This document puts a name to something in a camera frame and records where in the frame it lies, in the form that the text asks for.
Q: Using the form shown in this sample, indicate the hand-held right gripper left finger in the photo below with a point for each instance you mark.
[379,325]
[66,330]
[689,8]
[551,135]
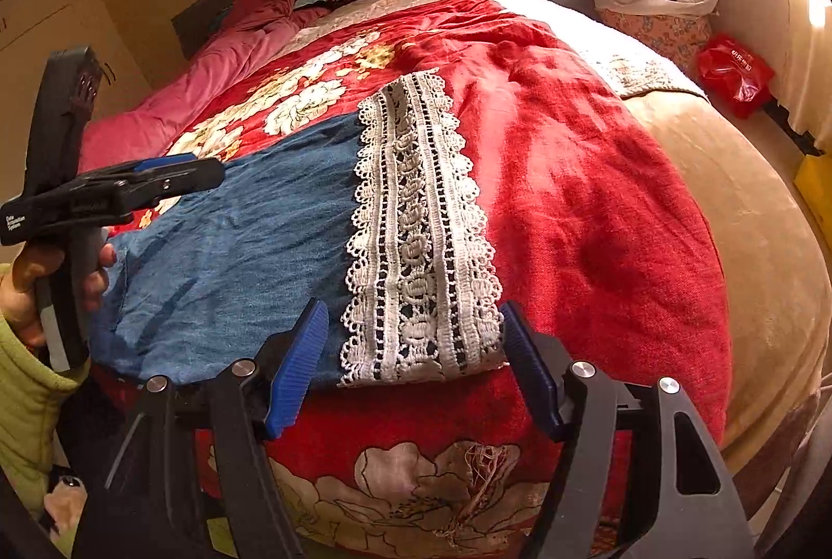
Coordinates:
[299,370]

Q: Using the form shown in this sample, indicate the red plastic bag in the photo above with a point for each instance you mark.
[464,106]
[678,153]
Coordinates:
[734,75]

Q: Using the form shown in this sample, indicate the yellow box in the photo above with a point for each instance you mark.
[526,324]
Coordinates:
[816,195]

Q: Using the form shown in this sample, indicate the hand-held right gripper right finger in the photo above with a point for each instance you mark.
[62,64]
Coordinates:
[530,370]

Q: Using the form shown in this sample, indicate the white side table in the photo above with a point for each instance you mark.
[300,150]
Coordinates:
[747,6]

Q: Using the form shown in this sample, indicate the floral laundry basket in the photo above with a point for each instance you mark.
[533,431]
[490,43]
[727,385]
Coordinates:
[656,32]

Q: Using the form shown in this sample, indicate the person's left hand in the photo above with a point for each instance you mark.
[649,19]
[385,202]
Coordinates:
[19,292]

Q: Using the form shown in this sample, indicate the beige bed sheet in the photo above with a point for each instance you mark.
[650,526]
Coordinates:
[747,247]

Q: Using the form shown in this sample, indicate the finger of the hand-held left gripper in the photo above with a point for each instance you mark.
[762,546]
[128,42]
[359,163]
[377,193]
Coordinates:
[162,164]
[182,179]

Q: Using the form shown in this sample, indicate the pale embroidered bed cover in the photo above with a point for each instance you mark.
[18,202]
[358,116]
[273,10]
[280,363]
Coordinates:
[403,3]

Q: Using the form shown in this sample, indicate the cream curtain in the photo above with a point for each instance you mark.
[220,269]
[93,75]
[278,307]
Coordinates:
[809,45]

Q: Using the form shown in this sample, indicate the cream wardrobe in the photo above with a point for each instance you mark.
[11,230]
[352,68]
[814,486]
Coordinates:
[65,13]

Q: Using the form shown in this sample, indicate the brown bed skirt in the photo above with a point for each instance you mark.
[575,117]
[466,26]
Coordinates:
[773,448]

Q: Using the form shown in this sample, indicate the red floral blanket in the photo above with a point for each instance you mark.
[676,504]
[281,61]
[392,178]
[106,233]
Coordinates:
[585,175]

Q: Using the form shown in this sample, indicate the person's left forearm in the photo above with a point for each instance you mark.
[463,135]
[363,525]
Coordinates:
[26,403]

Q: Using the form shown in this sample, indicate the pink quilt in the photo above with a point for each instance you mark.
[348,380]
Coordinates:
[195,84]

